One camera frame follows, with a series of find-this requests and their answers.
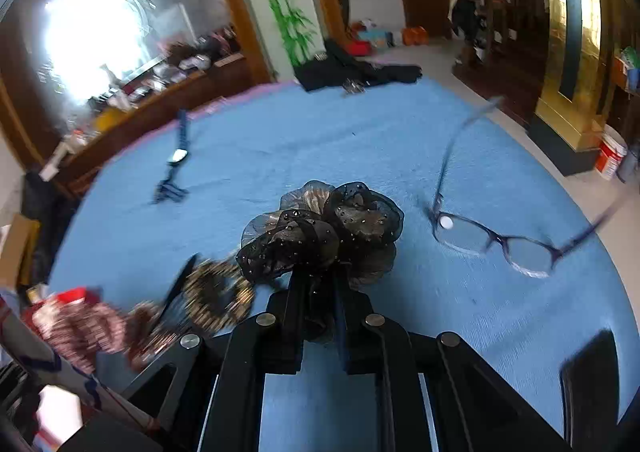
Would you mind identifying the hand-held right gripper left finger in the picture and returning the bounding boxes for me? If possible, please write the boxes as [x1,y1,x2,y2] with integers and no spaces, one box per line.
[122,275,307,452]

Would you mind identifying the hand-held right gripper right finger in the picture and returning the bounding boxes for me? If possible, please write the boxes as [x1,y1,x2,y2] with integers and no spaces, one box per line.
[332,276,575,452]

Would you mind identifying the black sheer scrunchie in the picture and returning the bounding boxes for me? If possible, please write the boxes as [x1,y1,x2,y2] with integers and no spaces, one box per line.
[236,180,405,344]

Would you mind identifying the gold sequin scrunchie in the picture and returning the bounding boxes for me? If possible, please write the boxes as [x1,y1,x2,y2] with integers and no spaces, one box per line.
[184,257,257,334]

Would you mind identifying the black hair clip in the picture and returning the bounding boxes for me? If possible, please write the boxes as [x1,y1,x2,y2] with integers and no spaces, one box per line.
[156,253,199,324]

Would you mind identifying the blue blanket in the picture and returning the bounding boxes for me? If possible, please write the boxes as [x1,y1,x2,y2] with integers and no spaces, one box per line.
[47,77,630,452]

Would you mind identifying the wooden dresser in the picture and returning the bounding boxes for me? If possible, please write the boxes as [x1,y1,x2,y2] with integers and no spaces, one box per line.
[49,52,273,195]

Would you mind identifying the black cloth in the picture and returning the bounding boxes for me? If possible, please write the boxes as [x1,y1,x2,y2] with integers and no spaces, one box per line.
[296,37,423,92]

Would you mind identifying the white blue printed cloth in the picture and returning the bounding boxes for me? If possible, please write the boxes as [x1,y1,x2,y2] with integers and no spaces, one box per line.
[0,296,162,434]

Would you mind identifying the black flat object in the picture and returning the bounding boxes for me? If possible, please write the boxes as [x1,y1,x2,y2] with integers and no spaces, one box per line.
[560,329,622,452]

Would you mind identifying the cardboard box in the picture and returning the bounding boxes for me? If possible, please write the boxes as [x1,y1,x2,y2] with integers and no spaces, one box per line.
[0,213,41,291]

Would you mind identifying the orange bags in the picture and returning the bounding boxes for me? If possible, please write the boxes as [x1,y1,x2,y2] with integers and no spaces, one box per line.
[402,26,429,48]

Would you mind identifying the white red paint bucket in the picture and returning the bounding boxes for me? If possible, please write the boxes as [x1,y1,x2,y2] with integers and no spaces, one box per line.
[594,125,629,181]

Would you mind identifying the wooden stair railing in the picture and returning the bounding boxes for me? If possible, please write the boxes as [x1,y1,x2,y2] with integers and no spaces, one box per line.
[475,0,551,83]

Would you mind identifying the gold pillar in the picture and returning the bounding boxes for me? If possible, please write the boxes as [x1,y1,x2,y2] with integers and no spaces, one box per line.
[534,0,607,154]

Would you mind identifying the purple frame eyeglasses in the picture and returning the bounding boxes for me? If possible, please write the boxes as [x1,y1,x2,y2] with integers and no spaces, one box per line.
[425,96,632,279]

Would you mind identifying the blue striped strap wristwatch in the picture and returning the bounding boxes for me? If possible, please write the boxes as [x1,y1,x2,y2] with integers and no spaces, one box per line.
[152,108,192,205]

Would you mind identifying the dark coat on post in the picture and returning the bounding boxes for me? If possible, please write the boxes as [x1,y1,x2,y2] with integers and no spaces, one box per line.
[447,0,489,64]

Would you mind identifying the large wall mirror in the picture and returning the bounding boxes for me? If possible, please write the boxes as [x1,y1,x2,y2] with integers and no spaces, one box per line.
[0,0,242,143]

